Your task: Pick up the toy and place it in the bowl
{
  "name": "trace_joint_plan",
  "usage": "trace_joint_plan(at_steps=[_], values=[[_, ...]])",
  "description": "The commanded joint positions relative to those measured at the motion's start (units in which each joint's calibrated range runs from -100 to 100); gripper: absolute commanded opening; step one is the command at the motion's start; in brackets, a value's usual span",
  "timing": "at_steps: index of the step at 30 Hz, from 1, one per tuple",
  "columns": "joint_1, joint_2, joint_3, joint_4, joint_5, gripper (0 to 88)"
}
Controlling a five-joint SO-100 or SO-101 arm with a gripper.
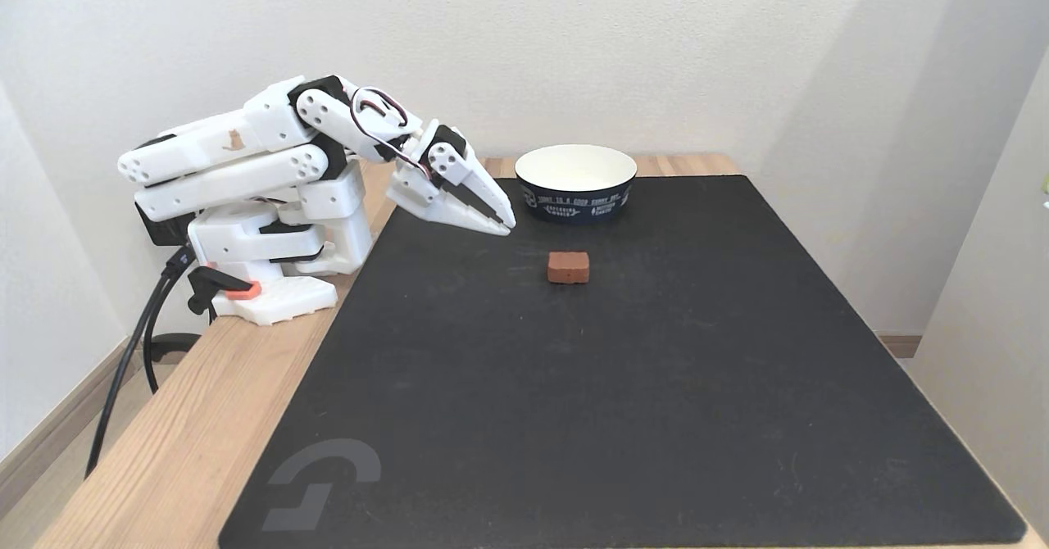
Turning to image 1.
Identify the brown toy block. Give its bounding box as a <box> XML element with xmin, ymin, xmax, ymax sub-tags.
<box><xmin>547</xmin><ymin>250</ymin><xmax>591</xmax><ymax>285</ymax></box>

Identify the navy and white paper bowl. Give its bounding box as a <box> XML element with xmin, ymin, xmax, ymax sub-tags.
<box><xmin>514</xmin><ymin>144</ymin><xmax>638</xmax><ymax>225</ymax></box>

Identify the black and orange clamp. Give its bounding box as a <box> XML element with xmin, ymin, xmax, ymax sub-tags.
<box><xmin>186</xmin><ymin>263</ymin><xmax>264</xmax><ymax>317</ymax></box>

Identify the black desk mat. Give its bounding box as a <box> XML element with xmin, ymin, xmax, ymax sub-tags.
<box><xmin>218</xmin><ymin>175</ymin><xmax>1029</xmax><ymax>549</ymax></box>

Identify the red black white servo wire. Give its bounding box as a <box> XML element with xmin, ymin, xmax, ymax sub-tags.
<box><xmin>350</xmin><ymin>86</ymin><xmax>433</xmax><ymax>179</ymax></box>

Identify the black looped cable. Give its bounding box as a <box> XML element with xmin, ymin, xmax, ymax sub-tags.
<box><xmin>142</xmin><ymin>269</ymin><xmax>202</xmax><ymax>395</ymax></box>

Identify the black power cable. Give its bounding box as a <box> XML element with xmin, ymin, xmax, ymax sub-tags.
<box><xmin>84</xmin><ymin>244</ymin><xmax>198</xmax><ymax>479</ymax></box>

